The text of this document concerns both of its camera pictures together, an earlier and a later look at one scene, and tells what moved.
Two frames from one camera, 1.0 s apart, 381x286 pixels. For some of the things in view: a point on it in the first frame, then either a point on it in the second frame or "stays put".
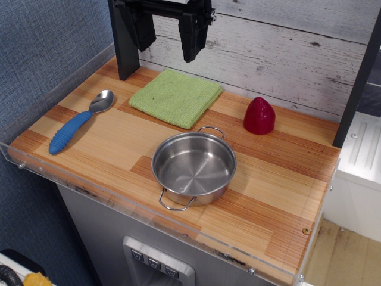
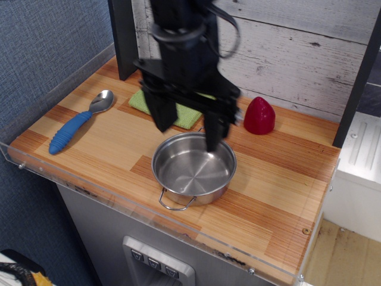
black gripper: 205,9 → 189,71
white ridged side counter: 353,201 stays put
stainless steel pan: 200,165 stays put
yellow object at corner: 36,279 stays put
